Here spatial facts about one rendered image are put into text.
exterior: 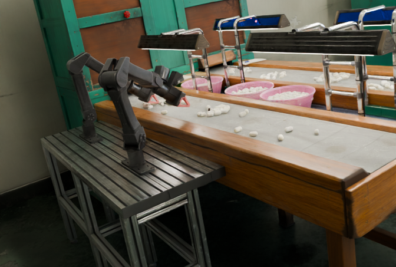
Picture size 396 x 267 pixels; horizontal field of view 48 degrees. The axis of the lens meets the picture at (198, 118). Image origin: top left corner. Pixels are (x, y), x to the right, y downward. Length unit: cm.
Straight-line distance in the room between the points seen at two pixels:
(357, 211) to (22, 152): 273
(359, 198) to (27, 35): 273
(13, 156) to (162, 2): 160
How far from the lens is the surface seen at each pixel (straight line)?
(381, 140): 159
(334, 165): 135
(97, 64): 230
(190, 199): 163
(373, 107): 204
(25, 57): 348
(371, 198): 135
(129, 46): 282
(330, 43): 155
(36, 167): 362
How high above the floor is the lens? 132
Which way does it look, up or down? 16 degrees down
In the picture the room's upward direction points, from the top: 10 degrees counter-clockwise
